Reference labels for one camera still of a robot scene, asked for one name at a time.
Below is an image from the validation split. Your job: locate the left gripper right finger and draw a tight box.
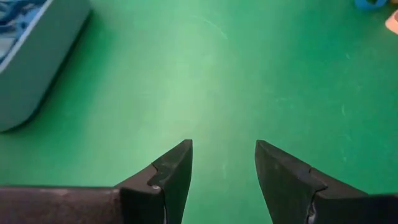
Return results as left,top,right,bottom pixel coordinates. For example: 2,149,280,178
254,139,398,224

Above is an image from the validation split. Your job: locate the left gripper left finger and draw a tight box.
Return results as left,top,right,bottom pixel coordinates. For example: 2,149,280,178
0,139,193,224

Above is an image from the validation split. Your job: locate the blue rubber band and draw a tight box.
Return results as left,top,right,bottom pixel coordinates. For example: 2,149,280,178
354,0,389,11

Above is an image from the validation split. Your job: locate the green table mat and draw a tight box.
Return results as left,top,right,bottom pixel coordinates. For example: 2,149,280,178
0,0,398,224

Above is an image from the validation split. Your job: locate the teal plastic basket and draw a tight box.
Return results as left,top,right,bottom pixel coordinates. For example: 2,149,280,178
0,0,93,133

